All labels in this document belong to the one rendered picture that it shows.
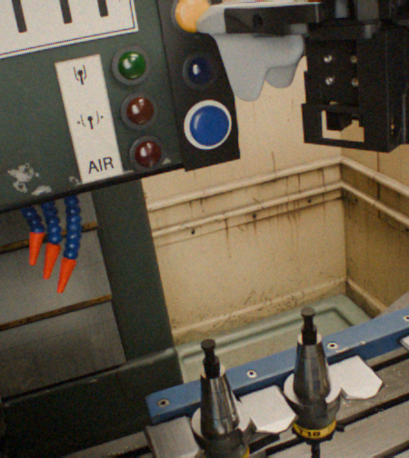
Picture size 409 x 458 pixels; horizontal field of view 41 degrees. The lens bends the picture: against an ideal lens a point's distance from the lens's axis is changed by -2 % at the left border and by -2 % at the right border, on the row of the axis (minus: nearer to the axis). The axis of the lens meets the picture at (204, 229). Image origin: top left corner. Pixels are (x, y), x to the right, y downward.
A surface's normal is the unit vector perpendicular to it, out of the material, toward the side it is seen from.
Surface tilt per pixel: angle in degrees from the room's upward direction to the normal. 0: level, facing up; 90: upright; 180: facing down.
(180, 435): 0
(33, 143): 90
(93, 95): 90
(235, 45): 90
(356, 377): 0
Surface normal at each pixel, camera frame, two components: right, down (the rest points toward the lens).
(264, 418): -0.14, -0.90
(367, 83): -0.66, 0.40
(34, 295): 0.31, 0.36
